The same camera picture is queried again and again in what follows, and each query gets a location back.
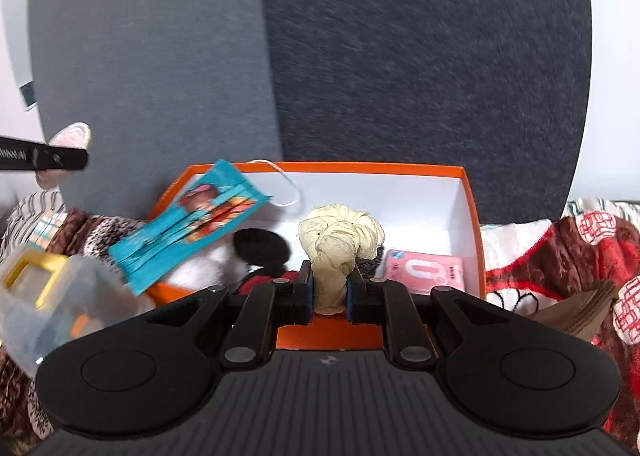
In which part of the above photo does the pale pink soft item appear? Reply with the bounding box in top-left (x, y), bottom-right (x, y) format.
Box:
top-left (35, 122), bottom-right (93, 189)

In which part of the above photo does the beige knotted stocking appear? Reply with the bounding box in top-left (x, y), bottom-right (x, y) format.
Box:
top-left (298, 203), bottom-right (386, 316)

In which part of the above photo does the brown patterned cloth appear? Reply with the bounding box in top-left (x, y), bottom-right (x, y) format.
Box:
top-left (59, 207), bottom-right (102, 258)

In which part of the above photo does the white wall plate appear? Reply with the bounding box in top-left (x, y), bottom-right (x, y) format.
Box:
top-left (17, 80), bottom-right (39, 113)

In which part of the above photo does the plaid striped bed sheet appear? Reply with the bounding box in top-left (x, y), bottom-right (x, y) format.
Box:
top-left (0, 187), bottom-right (69, 258)

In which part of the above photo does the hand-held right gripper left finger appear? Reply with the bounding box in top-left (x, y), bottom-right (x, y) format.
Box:
top-left (165, 260), bottom-right (315, 368)

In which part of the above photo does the brown handbag gold chain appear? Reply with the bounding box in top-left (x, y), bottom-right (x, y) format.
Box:
top-left (524, 278), bottom-right (622, 343)

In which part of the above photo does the blue printed face mask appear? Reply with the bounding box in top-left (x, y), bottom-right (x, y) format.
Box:
top-left (108, 159), bottom-right (303, 296)

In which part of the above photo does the white red printed sheet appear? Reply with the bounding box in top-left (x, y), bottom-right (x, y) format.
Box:
top-left (479, 199), bottom-right (640, 353)

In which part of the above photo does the clear plastic storage box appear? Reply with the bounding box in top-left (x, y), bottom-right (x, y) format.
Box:
top-left (0, 243), bottom-right (147, 380)

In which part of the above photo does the orange cardboard box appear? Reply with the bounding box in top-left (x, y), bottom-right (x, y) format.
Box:
top-left (146, 161), bottom-right (487, 352)

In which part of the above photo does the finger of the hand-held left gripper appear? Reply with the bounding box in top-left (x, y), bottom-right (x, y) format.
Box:
top-left (0, 135), bottom-right (90, 172)

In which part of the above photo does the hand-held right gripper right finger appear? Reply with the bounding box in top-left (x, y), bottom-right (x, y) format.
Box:
top-left (346, 266), bottom-right (523, 368)

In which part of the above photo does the pink packet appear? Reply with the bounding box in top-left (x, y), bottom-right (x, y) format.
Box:
top-left (382, 248), bottom-right (464, 298)

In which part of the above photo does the grey upholstered headboard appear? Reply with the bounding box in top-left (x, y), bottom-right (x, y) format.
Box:
top-left (27, 0), bottom-right (594, 228)

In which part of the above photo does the red patterned blanket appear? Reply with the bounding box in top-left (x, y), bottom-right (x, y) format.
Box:
top-left (0, 206), bottom-right (640, 456)

